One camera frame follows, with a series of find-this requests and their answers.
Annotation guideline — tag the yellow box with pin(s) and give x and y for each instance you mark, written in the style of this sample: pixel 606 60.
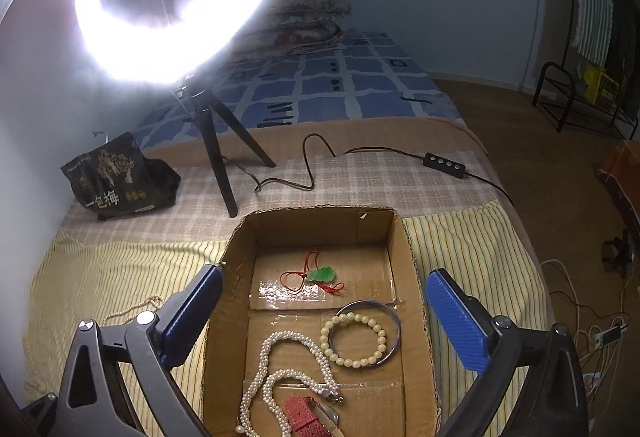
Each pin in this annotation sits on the yellow box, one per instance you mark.
pixel 600 84

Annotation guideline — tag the orange cloth covered furniture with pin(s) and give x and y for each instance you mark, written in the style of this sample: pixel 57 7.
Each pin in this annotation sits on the orange cloth covered furniture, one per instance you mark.
pixel 620 177

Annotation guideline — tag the cardboard box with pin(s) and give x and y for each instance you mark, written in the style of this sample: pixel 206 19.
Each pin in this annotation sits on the cardboard box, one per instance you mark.
pixel 380 237

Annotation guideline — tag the black metal bangle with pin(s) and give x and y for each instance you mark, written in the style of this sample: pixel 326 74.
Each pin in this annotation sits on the black metal bangle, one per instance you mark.
pixel 367 302

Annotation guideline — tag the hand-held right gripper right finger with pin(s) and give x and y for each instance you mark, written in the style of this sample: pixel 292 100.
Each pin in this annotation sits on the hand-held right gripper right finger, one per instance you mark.
pixel 457 322

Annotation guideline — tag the blue patterned bedsheet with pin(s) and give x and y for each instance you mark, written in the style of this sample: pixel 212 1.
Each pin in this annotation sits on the blue patterned bedsheet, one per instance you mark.
pixel 350 87

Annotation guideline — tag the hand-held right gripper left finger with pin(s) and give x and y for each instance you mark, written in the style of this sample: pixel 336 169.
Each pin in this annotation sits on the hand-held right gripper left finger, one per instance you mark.
pixel 192 314

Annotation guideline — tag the black printed snack bag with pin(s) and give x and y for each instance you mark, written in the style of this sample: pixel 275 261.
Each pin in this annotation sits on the black printed snack bag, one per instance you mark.
pixel 115 182

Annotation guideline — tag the black floor device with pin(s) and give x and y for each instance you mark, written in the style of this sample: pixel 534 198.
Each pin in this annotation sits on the black floor device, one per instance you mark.
pixel 617 252

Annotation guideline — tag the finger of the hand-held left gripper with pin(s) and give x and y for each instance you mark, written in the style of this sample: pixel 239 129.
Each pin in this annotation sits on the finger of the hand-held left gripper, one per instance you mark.
pixel 41 412

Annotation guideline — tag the tan checked bedsheet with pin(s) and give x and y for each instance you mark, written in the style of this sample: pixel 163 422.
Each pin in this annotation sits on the tan checked bedsheet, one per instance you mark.
pixel 350 187

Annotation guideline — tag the dark green hanging garment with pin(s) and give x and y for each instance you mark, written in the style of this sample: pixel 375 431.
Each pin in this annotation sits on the dark green hanging garment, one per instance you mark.
pixel 620 32

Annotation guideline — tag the white power strip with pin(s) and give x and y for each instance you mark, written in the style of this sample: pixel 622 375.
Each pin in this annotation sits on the white power strip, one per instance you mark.
pixel 607 336

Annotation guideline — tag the yellow striped blanket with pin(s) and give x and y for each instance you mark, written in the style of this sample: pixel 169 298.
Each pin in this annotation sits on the yellow striped blanket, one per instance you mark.
pixel 460 237

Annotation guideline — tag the black tripod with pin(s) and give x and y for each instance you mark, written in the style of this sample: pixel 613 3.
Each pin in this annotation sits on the black tripod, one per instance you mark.
pixel 210 137

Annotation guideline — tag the black metal clothes rack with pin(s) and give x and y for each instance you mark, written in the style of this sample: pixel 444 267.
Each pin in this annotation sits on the black metal clothes rack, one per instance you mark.
pixel 555 64

